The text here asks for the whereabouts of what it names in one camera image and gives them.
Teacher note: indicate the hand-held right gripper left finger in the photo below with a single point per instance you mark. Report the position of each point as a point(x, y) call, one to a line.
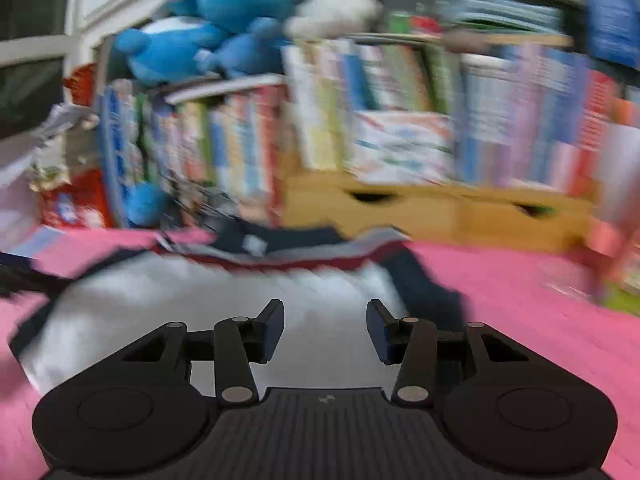
point(270, 332)

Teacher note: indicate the light blue booklet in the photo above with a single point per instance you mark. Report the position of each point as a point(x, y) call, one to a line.
point(37, 242)

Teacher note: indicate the pink rabbit-print blanket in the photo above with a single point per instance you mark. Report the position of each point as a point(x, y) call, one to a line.
point(525, 320)

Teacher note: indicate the blue plush ball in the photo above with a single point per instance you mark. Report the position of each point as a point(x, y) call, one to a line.
point(145, 205)

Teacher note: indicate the navy white striped jacket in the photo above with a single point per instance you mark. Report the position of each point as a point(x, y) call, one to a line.
point(175, 295)

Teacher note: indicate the stack of thin booklets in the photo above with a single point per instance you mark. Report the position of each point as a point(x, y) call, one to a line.
point(500, 10)

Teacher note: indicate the row of small books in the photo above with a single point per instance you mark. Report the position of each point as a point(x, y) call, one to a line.
point(525, 110)

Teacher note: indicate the pink toy house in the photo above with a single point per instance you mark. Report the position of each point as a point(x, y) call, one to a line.
point(620, 270)

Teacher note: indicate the white printed cardboard box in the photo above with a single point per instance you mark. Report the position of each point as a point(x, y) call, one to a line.
point(400, 147)

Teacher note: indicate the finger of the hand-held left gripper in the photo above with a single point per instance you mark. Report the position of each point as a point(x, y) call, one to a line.
point(25, 277)

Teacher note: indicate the stack of paper workbooks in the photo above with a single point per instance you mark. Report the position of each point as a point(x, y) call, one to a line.
point(55, 135)

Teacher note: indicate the black model bicycle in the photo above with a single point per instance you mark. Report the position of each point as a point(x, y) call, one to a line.
point(210, 205)

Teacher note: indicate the wooden drawer organizer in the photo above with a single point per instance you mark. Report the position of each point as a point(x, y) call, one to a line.
point(425, 210)

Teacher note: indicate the blue white cat plush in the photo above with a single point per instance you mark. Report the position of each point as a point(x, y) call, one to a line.
point(240, 0)

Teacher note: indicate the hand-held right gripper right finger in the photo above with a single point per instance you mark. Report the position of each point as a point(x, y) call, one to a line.
point(381, 332)

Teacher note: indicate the red plastic basket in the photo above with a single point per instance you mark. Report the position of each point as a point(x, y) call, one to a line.
point(82, 85)

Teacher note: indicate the red plastic crate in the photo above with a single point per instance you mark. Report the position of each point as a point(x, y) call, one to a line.
point(80, 205)

